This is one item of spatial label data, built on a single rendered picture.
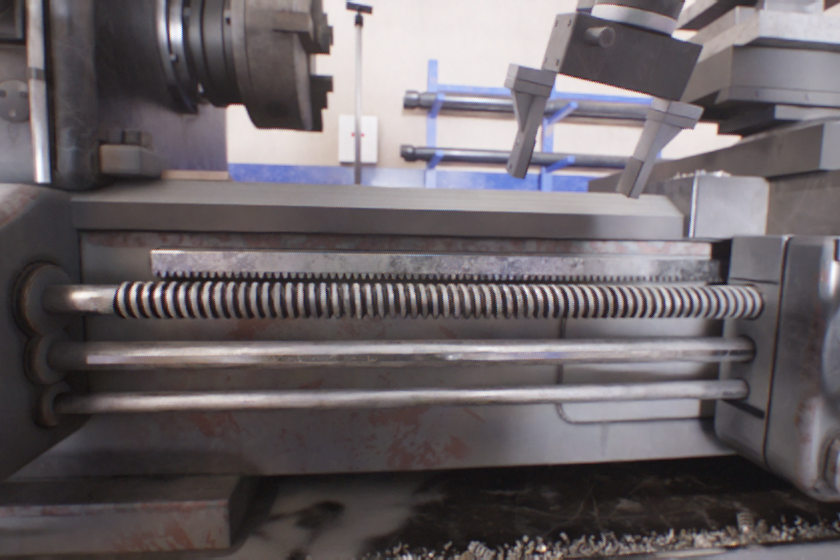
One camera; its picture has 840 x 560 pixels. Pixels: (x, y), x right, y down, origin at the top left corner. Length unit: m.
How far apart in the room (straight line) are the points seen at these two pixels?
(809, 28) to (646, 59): 0.31
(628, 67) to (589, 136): 3.86
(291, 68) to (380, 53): 3.35
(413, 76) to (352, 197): 3.49
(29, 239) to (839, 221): 0.87
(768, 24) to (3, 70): 0.87
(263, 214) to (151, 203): 0.13
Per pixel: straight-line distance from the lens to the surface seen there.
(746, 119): 0.79
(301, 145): 3.90
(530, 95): 0.47
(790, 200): 0.72
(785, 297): 0.65
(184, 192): 0.61
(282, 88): 0.74
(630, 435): 0.73
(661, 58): 0.50
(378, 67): 4.03
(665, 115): 0.52
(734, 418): 0.72
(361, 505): 0.71
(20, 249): 0.58
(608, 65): 0.47
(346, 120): 3.78
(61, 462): 0.74
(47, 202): 0.61
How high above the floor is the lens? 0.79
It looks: 6 degrees down
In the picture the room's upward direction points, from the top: 1 degrees clockwise
